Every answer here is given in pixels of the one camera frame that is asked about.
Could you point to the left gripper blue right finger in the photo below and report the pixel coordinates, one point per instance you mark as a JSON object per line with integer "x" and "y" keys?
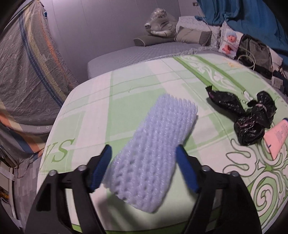
{"x": 223, "y": 205}

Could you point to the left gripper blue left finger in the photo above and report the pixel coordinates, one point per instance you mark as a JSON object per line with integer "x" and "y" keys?
{"x": 49, "y": 212}

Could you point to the white foam fruit net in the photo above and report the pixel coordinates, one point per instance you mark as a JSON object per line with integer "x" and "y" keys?
{"x": 140, "y": 174}

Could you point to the pink tube with blue cap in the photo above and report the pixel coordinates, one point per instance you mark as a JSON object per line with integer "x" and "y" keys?
{"x": 276, "y": 137}

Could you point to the black plastic bag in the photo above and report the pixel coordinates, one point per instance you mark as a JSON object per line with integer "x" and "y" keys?
{"x": 250, "y": 124}

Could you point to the low white shelf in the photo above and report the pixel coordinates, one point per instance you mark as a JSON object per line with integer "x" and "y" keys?
{"x": 7, "y": 196}

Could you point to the green floral table cloth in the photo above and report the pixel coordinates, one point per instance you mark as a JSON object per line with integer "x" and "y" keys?
{"x": 143, "y": 112}

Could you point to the striped grey hanging sheet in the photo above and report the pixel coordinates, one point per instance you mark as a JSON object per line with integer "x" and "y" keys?
{"x": 35, "y": 82}

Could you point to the white power strip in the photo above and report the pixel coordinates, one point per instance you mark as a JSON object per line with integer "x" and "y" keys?
{"x": 276, "y": 82}

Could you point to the grey sofa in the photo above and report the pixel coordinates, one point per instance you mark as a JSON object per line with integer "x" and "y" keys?
{"x": 136, "y": 54}

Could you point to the dark grey backpack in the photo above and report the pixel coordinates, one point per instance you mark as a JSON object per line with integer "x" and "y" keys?
{"x": 255, "y": 55}

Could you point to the baby picture package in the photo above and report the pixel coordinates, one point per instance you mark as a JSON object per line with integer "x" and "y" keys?
{"x": 229, "y": 41}

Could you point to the grey square cushion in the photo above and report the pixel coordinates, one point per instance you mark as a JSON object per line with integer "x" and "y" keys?
{"x": 193, "y": 36}

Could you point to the grey bolster pillow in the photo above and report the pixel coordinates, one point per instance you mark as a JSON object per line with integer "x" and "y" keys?
{"x": 149, "y": 40}

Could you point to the white patterned pillow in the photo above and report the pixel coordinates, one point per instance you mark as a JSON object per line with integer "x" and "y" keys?
{"x": 191, "y": 22}

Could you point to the blue curtain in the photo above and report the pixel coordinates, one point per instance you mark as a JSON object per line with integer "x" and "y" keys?
{"x": 253, "y": 18}

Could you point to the plush tiger in plastic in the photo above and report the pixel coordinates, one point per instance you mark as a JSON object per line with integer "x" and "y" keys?
{"x": 161, "y": 24}

